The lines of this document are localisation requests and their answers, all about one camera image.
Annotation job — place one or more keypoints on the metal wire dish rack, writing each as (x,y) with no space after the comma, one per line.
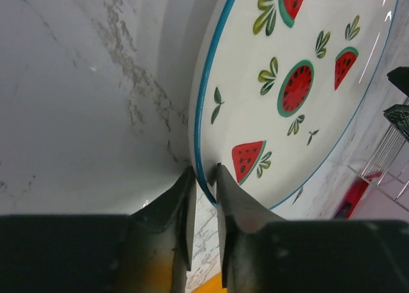
(376,170)

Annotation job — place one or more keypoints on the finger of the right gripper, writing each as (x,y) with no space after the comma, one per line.
(399,77)
(398,116)

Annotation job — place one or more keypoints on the orange translucent plastic sheet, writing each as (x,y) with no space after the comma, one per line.
(207,283)

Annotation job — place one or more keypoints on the white watermelon pattern plate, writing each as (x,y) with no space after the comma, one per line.
(276,84)

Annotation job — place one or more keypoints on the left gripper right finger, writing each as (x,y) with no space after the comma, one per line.
(262,252)

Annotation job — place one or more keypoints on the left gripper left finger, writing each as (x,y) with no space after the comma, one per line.
(147,251)

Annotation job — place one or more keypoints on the red translucent plastic sheet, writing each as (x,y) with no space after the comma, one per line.
(353,195)

